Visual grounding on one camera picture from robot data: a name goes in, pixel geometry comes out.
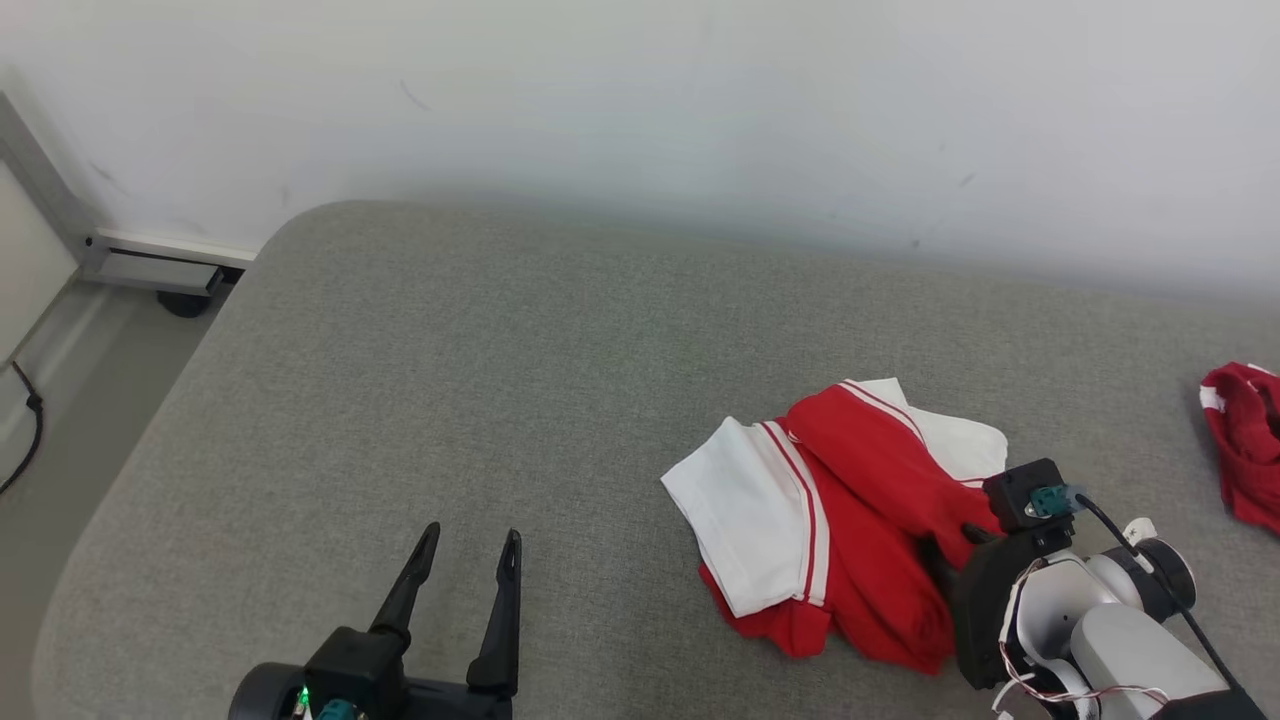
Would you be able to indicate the red shorts with white stripe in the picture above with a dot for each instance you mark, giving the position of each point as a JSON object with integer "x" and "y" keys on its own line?
{"x": 1250, "y": 450}

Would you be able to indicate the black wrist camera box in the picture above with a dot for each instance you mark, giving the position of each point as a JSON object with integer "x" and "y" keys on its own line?
{"x": 1015, "y": 495}
{"x": 355, "y": 665}

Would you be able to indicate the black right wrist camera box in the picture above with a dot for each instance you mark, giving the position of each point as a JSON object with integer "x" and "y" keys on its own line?
{"x": 1015, "y": 495}

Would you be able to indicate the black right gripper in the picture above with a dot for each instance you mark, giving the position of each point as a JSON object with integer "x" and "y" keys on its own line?
{"x": 985, "y": 610}

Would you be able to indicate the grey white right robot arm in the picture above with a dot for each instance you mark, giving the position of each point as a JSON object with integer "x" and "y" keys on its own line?
{"x": 1110, "y": 640}

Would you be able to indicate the teal left camera connector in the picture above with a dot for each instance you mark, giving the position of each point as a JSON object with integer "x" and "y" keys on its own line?
{"x": 338, "y": 711}

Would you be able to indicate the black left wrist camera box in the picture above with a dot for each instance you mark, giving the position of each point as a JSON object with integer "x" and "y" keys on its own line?
{"x": 355, "y": 665}

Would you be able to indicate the teal camera connector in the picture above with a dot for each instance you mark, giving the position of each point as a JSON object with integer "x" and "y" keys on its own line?
{"x": 1055, "y": 500}
{"x": 338, "y": 711}

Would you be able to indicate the black caster wheel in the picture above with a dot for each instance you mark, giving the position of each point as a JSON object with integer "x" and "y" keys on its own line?
{"x": 185, "y": 304}

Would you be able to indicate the red white basketball jersey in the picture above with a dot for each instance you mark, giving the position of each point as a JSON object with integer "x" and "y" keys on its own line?
{"x": 870, "y": 500}

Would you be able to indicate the teal right camera connector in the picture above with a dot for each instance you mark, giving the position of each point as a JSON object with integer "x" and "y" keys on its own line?
{"x": 1055, "y": 500}

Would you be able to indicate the grey partition post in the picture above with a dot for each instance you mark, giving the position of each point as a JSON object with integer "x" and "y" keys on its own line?
{"x": 40, "y": 170}

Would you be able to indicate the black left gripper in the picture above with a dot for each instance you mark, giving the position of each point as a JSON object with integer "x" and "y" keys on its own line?
{"x": 460, "y": 705}

